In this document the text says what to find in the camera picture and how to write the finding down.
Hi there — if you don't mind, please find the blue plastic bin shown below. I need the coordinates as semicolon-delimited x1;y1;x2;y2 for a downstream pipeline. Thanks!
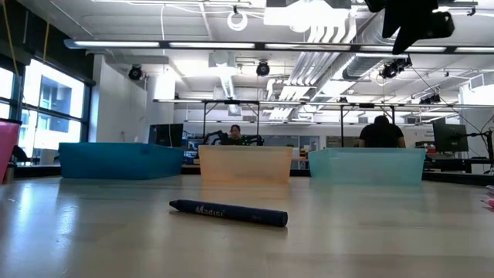
59;142;185;181

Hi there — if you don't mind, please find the red plastic bin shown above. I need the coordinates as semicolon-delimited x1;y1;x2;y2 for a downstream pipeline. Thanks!
0;118;22;185

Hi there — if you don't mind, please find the black computer monitor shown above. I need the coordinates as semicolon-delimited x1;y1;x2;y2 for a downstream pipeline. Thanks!
432;122;470;153
148;123;184;149

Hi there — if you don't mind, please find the dark blue crayon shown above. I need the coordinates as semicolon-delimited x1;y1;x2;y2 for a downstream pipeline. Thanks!
168;198;289;228

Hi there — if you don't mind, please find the black ceiling spotlight cluster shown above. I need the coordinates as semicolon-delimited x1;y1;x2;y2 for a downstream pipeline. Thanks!
380;56;413;80

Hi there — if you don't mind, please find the long overhead light bar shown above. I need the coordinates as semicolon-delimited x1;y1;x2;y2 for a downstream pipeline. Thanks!
63;38;494;55

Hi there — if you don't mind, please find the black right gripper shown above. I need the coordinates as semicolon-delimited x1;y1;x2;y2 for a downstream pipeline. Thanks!
381;0;456;56

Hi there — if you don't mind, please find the light teal translucent bin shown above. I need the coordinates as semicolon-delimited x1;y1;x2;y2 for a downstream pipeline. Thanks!
307;147;427;186

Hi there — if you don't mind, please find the white ring lamp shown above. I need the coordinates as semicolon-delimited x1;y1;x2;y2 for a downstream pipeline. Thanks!
226;9;249;32

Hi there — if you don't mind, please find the orange translucent plastic bin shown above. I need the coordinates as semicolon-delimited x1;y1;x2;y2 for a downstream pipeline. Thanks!
198;145;294;185

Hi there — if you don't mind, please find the person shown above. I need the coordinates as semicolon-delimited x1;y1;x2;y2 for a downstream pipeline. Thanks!
358;114;407;149
227;124;244;147

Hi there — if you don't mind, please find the large window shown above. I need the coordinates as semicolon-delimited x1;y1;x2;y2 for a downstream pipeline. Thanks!
0;57;92;168

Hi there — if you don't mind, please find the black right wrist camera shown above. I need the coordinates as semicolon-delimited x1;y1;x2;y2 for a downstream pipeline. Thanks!
364;0;387;13

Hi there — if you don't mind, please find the black metal workstation frame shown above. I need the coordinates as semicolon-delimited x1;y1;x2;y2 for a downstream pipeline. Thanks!
339;103;397;149
201;99;261;147

